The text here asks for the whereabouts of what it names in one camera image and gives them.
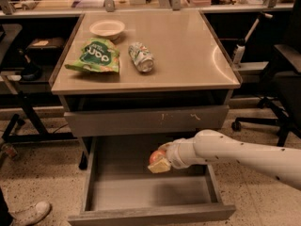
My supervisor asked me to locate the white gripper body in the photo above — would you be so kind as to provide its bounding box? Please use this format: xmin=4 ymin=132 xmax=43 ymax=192
xmin=166 ymin=138 xmax=196 ymax=170

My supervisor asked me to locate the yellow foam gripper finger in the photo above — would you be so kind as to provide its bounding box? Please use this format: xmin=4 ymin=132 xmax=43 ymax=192
xmin=158 ymin=142 xmax=172 ymax=151
xmin=148 ymin=157 xmax=171 ymax=173

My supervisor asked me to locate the red apple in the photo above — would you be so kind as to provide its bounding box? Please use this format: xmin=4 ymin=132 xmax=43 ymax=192
xmin=150 ymin=150 xmax=166 ymax=164

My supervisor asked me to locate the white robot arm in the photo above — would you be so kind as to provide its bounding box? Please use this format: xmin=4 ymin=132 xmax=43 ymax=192
xmin=148 ymin=130 xmax=301 ymax=190

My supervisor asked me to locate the open grey middle drawer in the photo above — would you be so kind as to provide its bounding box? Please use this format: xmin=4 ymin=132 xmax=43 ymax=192
xmin=68 ymin=135 xmax=235 ymax=226

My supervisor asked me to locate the grey drawer cabinet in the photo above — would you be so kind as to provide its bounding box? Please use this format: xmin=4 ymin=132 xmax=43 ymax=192
xmin=49 ymin=8 xmax=244 ymax=171

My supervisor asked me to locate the closed grey top drawer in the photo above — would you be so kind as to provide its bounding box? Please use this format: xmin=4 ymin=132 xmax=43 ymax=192
xmin=64 ymin=105 xmax=230 ymax=137

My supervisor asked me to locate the crushed green soda can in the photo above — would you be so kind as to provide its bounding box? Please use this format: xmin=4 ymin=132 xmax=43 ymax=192
xmin=128 ymin=42 xmax=154 ymax=73

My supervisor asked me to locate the green chip bag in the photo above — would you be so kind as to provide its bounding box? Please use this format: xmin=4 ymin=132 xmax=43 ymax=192
xmin=65 ymin=38 xmax=119 ymax=73

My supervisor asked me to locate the black office chair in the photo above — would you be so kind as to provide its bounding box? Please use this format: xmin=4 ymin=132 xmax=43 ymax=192
xmin=231 ymin=0 xmax=301 ymax=147

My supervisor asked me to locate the white paper bowl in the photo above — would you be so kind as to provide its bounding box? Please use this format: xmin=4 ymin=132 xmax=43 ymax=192
xmin=89 ymin=20 xmax=125 ymax=40

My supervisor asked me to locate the white sneaker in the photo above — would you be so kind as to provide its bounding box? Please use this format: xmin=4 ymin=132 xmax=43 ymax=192
xmin=9 ymin=202 xmax=52 ymax=226

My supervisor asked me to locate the black box under desk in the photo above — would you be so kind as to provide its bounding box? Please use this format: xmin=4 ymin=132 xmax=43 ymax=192
xmin=26 ymin=37 xmax=65 ymax=59

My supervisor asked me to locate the black desk frame left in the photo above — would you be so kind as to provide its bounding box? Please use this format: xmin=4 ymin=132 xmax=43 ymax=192
xmin=0 ymin=24 xmax=76 ymax=146

